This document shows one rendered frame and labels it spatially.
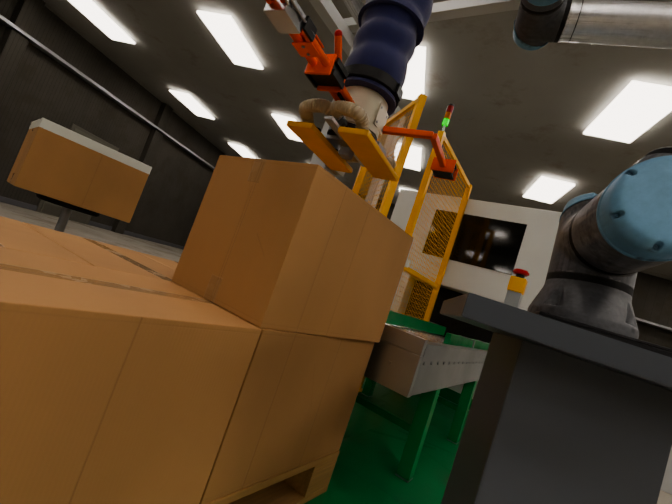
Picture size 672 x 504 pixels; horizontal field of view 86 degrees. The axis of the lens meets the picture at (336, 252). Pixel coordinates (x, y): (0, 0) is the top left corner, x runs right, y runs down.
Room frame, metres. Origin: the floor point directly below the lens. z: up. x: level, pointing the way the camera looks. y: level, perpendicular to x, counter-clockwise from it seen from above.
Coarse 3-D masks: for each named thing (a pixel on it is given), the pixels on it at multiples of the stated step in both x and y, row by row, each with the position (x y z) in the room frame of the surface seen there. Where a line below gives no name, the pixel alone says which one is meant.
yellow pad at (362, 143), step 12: (348, 132) 1.01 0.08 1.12; (360, 132) 0.99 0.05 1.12; (348, 144) 1.09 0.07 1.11; (360, 144) 1.06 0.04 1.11; (372, 144) 1.03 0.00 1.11; (360, 156) 1.16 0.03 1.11; (372, 156) 1.12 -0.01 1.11; (384, 156) 1.12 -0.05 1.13; (372, 168) 1.23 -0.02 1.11; (384, 168) 1.19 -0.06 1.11; (396, 180) 1.27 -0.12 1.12
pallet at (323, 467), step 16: (304, 464) 1.15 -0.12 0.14; (320, 464) 1.23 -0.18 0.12; (272, 480) 1.02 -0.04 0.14; (288, 480) 1.24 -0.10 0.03; (304, 480) 1.21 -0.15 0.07; (320, 480) 1.26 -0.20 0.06; (224, 496) 0.89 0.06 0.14; (240, 496) 0.93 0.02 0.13; (256, 496) 1.13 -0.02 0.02; (272, 496) 1.15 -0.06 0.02; (288, 496) 1.18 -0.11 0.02; (304, 496) 1.20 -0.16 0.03
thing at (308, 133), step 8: (288, 120) 1.11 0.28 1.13; (296, 128) 1.11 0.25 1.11; (304, 128) 1.09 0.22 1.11; (312, 128) 1.07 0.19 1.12; (304, 136) 1.15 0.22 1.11; (312, 136) 1.13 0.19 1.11; (320, 136) 1.12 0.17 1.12; (312, 144) 1.20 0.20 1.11; (320, 144) 1.17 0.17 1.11; (328, 144) 1.17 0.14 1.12; (320, 152) 1.25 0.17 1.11; (328, 152) 1.22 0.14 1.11; (336, 152) 1.23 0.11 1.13; (328, 160) 1.31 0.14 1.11; (336, 160) 1.28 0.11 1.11; (344, 160) 1.29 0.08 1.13; (336, 168) 1.37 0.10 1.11; (344, 168) 1.34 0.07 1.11
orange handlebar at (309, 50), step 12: (300, 36) 0.86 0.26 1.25; (300, 48) 0.88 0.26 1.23; (312, 48) 0.86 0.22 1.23; (312, 60) 0.93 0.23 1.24; (324, 60) 0.91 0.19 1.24; (336, 96) 1.07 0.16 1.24; (348, 96) 1.05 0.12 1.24; (384, 132) 1.19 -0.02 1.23; (396, 132) 1.17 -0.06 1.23; (408, 132) 1.15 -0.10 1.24; (420, 132) 1.13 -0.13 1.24; (432, 132) 1.11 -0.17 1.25; (432, 144) 1.16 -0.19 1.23; (444, 156) 1.26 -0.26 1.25
